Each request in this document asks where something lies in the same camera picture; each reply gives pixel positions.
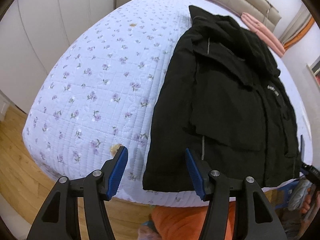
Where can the blue plastic stool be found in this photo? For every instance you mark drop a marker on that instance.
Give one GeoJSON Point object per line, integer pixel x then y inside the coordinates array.
{"type": "Point", "coordinates": [283, 191]}

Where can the black hooded jacket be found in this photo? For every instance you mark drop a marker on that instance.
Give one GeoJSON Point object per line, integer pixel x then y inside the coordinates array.
{"type": "Point", "coordinates": [225, 105]}

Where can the floral quilted bed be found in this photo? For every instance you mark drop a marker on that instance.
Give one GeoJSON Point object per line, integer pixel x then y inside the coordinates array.
{"type": "Point", "coordinates": [100, 80]}

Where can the beige curtain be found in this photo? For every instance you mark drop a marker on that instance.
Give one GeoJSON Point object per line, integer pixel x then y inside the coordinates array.
{"type": "Point", "coordinates": [296, 25]}

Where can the orange curtain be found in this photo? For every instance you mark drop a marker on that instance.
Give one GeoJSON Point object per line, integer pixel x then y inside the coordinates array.
{"type": "Point", "coordinates": [303, 33]}

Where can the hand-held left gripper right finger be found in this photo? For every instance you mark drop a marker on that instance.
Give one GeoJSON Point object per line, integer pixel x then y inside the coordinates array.
{"type": "Point", "coordinates": [196, 175]}

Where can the white wardrobe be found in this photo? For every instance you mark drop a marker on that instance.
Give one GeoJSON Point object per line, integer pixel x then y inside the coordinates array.
{"type": "Point", "coordinates": [37, 30]}

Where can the person's orange pants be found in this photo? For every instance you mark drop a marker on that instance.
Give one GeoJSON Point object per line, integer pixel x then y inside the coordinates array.
{"type": "Point", "coordinates": [180, 220]}

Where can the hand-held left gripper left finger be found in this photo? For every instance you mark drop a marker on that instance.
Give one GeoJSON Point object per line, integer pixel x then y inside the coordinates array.
{"type": "Point", "coordinates": [117, 172]}

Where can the person's right hand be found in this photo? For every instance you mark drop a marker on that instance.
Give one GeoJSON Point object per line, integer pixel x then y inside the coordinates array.
{"type": "Point", "coordinates": [307, 205]}

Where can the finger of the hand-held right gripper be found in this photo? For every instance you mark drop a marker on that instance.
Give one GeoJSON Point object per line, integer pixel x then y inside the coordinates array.
{"type": "Point", "coordinates": [310, 171]}

